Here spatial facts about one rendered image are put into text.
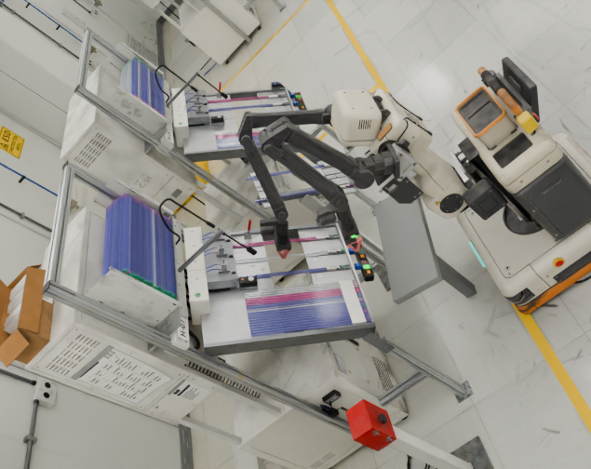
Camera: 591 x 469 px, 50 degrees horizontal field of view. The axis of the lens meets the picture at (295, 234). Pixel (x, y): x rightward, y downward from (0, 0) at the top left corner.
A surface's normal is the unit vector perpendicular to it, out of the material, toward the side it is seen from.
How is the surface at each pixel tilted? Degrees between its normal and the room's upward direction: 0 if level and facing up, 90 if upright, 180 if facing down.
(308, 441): 90
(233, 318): 46
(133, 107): 90
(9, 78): 90
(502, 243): 0
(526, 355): 0
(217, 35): 90
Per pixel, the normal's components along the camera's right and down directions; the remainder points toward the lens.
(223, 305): 0.04, -0.77
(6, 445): 0.71, -0.61
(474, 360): -0.69, -0.47
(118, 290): 0.18, 0.64
